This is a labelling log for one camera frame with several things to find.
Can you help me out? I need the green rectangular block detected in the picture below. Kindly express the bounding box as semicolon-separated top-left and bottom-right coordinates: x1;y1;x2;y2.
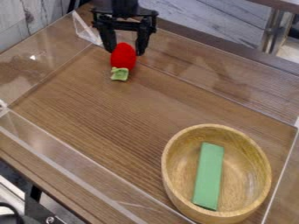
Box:
191;143;225;211

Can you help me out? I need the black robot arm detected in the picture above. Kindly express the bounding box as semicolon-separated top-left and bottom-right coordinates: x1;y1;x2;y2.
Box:
91;0;159;56

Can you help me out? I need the wooden oval bowl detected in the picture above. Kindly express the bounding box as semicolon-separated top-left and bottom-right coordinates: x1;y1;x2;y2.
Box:
162;123;273;224

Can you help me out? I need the red plush strawberry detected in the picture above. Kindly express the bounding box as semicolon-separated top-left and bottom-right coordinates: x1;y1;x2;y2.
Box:
110;42;137;81

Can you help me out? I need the clear acrylic corner bracket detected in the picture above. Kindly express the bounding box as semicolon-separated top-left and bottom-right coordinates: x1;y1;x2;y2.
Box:
71;11;103;46

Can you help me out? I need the metal table leg background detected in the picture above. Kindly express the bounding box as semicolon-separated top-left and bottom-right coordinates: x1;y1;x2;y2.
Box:
261;9;295;54

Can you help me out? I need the black cable bottom left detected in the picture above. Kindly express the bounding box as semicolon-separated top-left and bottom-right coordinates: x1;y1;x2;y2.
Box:
0;202;24;224

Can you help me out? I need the clear acrylic tray wall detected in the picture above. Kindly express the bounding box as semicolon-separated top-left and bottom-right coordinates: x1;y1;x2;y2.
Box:
0;101;194;224

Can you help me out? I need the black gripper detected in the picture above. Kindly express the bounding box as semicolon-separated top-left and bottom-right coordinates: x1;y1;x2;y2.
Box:
91;6;159;56

